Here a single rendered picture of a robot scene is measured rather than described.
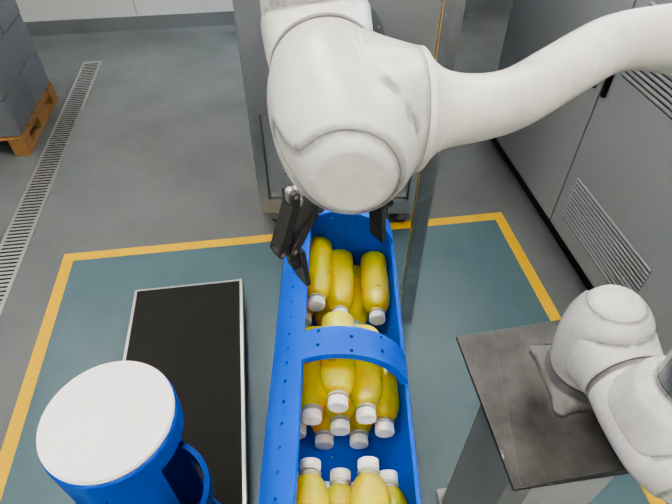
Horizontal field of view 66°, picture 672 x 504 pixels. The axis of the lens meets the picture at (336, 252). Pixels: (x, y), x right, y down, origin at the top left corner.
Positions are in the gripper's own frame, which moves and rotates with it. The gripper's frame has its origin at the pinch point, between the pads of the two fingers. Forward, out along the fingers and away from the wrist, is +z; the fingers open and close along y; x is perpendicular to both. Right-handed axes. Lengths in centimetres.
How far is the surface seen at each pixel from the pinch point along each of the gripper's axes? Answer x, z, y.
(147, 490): 14, 54, -45
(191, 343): 105, 132, -19
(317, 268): 29.5, 37.0, 10.5
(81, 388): 38, 43, -47
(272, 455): -5.2, 32.1, -21.3
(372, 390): -3.7, 37.3, 1.3
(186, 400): 81, 132, -32
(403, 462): -15.1, 47.4, -0.3
